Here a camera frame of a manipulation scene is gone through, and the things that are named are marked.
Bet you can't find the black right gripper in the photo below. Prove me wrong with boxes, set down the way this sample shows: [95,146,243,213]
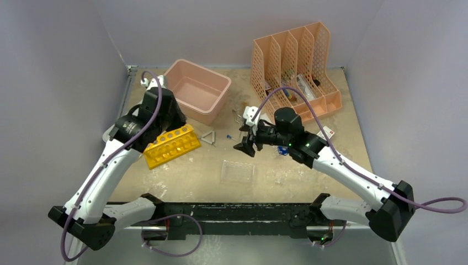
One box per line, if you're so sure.
[234,119,291,157]

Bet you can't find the yellow test tube rack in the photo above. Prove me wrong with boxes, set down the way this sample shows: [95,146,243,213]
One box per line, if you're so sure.
[143,124,201,170]

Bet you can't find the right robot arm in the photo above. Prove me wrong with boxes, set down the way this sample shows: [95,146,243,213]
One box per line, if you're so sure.
[234,107,416,242]

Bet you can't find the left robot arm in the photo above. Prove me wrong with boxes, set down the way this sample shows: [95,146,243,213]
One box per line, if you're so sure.
[48,87,186,251]

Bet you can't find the metal crucible tongs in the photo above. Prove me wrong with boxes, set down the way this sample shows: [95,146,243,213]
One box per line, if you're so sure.
[232,109,243,127]

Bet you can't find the clear plastic well plate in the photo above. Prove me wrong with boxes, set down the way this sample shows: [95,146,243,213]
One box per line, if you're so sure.
[221,160,255,184]

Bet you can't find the pink plastic bin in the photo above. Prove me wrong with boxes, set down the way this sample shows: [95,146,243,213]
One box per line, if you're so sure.
[164,59,232,125]

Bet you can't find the blue polyhedral object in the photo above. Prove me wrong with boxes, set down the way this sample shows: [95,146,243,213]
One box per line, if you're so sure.
[277,146,289,156]

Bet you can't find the colourful item in organizer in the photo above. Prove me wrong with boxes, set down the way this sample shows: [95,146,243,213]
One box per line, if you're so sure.
[284,91,296,102]

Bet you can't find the white plastic bin lid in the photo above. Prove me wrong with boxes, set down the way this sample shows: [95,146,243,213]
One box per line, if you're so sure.
[102,125,114,142]

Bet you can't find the clear packet in organizer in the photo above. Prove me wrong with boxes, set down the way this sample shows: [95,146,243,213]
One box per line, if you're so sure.
[296,74,316,101]

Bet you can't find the peach mesh file organizer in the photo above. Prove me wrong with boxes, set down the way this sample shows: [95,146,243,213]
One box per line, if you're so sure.
[251,22,343,123]

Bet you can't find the small white red box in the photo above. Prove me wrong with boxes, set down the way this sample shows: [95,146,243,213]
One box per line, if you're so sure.
[317,126,335,140]

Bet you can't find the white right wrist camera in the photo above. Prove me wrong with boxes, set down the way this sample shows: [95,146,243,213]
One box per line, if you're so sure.
[242,106,259,127]

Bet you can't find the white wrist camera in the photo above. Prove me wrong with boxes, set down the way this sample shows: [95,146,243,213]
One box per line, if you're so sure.
[140,75,167,90]
[242,106,259,127]

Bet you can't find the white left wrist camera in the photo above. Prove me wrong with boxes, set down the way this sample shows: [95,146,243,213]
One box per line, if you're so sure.
[140,75,167,90]

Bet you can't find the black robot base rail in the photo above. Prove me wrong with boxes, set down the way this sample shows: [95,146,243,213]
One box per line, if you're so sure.
[139,194,345,241]

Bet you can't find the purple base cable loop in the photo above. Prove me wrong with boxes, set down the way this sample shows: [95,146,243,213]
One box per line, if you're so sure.
[141,214,204,258]

